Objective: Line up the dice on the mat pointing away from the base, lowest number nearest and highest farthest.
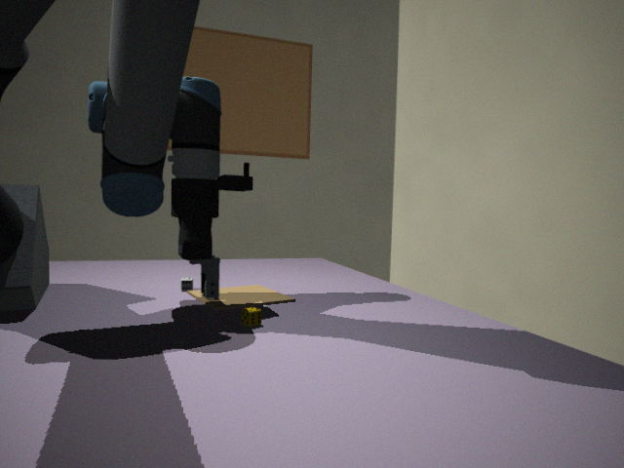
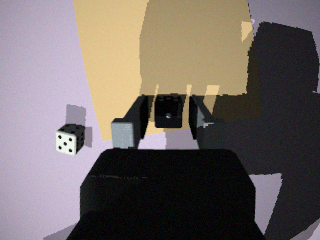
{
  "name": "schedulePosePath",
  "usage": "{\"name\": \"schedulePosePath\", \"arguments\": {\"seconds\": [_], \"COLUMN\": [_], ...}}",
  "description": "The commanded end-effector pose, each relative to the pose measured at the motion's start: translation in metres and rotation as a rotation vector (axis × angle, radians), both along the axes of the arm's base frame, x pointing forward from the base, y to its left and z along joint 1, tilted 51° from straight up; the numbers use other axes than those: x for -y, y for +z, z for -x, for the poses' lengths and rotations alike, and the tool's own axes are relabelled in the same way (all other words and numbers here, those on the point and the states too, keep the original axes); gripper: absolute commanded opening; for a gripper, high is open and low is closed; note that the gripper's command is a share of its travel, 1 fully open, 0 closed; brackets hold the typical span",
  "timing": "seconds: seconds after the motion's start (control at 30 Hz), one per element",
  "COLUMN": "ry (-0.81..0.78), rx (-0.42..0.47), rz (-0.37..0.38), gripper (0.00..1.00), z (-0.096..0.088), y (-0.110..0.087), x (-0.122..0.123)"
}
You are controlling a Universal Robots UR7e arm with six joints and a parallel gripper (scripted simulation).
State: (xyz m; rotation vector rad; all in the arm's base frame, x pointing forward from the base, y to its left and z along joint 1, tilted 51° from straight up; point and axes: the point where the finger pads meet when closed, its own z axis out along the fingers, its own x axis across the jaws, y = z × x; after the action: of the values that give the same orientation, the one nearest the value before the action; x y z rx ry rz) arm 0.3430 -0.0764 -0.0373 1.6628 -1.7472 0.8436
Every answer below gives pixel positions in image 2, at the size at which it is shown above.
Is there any tan flat mat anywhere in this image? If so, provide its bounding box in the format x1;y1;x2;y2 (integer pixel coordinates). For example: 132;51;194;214
73;0;261;141

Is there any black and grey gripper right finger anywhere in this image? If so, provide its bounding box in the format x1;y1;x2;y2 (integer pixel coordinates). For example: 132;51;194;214
189;96;227;149

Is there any white die with black pips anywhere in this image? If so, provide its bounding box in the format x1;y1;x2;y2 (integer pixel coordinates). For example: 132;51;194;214
56;124;84;156

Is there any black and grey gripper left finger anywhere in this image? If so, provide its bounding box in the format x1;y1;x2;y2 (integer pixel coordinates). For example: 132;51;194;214
110;96;149;149

